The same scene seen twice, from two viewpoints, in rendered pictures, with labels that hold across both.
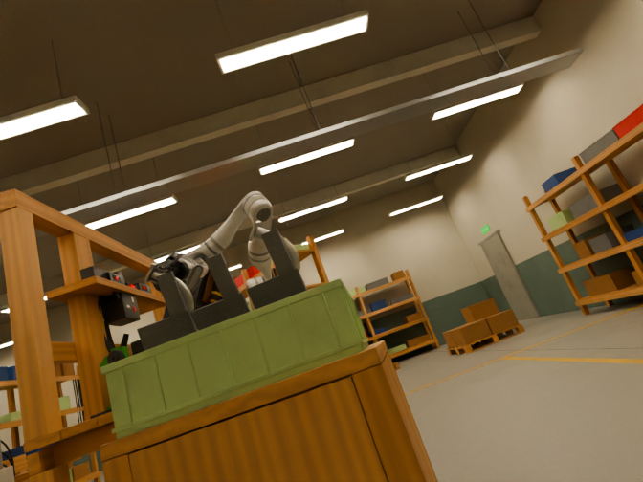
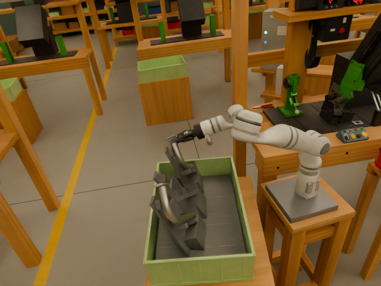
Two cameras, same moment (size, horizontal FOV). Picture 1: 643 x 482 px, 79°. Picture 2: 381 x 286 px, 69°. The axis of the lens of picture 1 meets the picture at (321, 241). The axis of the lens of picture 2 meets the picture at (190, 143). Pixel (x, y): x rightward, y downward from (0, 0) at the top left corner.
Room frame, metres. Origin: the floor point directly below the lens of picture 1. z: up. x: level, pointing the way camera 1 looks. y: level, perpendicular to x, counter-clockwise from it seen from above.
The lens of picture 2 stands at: (1.11, -0.64, 1.88)
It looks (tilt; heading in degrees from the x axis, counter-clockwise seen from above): 33 degrees down; 90
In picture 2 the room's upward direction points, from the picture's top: 7 degrees counter-clockwise
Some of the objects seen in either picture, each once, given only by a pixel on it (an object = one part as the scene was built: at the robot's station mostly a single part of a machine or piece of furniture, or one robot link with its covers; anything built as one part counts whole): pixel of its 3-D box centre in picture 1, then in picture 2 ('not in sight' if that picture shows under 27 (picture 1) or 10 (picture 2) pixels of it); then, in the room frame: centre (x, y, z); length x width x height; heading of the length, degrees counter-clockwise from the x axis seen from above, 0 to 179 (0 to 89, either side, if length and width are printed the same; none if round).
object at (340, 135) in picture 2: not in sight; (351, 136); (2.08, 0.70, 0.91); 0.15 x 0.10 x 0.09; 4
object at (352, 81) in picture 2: not in sight; (355, 78); (2.18, 0.94, 1.17); 0.13 x 0.12 x 0.20; 4
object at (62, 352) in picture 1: (110, 352); (329, 49); (2.22, 1.38, 1.23); 1.30 x 0.05 x 0.09; 4
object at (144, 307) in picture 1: (119, 299); (347, 7); (2.23, 1.27, 1.52); 0.90 x 0.25 x 0.04; 4
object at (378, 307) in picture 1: (366, 326); not in sight; (10.73, -0.36, 1.12); 3.16 x 0.54 x 2.24; 94
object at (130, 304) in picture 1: (121, 309); (333, 26); (2.12, 1.21, 1.42); 0.17 x 0.12 x 0.15; 4
